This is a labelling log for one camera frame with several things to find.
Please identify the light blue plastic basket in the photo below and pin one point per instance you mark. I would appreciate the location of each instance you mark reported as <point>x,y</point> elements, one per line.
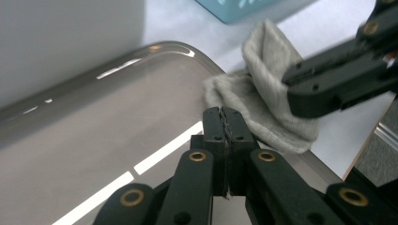
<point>244,9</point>

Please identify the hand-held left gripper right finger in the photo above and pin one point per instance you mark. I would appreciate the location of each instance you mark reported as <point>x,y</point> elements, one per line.
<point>275,187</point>

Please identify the translucent grey box lid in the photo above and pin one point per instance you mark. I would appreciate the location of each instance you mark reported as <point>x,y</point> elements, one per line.
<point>109,125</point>

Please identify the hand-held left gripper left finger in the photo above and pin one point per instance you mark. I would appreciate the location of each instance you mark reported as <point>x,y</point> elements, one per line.
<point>194,181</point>

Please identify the aluminium rail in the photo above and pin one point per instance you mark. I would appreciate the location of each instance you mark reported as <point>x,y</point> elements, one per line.
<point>388,136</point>

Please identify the grey sock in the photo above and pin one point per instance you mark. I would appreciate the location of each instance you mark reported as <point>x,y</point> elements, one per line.
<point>266,50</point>
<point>259,106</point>

